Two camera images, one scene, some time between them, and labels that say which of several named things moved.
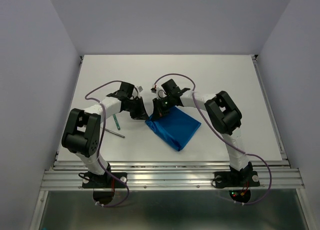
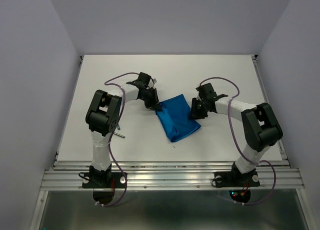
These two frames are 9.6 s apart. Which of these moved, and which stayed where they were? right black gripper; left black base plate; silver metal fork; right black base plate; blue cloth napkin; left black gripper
Moved: left black gripper; blue cloth napkin; right black gripper
Stayed: left black base plate; silver metal fork; right black base plate
